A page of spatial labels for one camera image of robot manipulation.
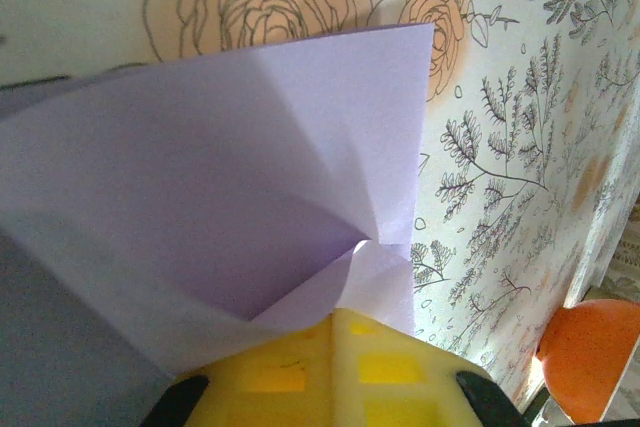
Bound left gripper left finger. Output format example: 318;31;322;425
157;314;334;427

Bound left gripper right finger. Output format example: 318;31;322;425
331;309;524;427

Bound lavender square paper sheet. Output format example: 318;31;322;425
0;23;435;384

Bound red goblet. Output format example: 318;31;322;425
537;298;640;424

